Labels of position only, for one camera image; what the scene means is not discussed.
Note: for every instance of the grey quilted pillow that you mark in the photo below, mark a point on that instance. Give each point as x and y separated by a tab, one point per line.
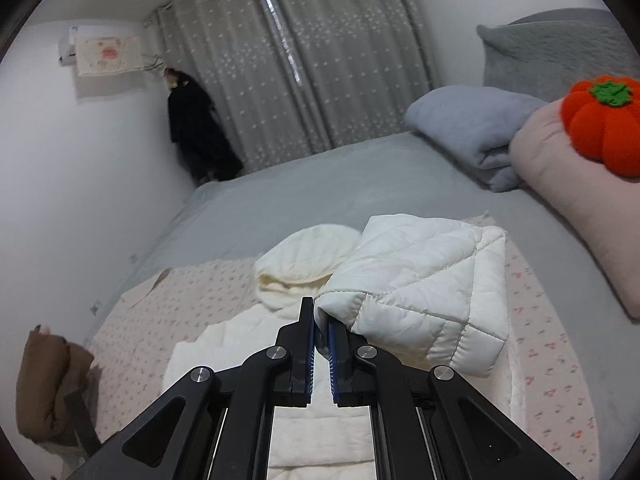
540	55

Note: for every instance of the cherry print blanket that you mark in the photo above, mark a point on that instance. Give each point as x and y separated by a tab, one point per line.
200	300

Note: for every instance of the orange pumpkin plush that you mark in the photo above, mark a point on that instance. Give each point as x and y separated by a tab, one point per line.
605	125

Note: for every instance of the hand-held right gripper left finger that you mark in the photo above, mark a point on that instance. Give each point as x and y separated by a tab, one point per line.
310	362

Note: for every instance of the white air conditioner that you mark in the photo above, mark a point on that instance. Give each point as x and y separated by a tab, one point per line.
66	45

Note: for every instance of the folded blue-grey blanket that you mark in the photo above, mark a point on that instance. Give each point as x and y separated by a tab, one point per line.
470	125

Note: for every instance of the white quilted jacket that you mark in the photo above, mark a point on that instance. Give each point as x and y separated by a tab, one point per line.
420	280

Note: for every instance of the black hanging clothes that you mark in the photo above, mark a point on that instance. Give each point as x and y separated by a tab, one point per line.
192	125

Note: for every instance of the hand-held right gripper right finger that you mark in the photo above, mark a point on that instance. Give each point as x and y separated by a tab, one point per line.
332	365

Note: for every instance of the grey dotted curtain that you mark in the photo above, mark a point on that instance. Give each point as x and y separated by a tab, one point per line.
300	55

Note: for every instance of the pink pillow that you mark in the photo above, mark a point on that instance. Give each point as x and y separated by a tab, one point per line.
570	195

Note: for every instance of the grey bed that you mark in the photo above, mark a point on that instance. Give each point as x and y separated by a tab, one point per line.
320	185

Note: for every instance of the brown bag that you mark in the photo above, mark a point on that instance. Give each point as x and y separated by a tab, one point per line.
45	390

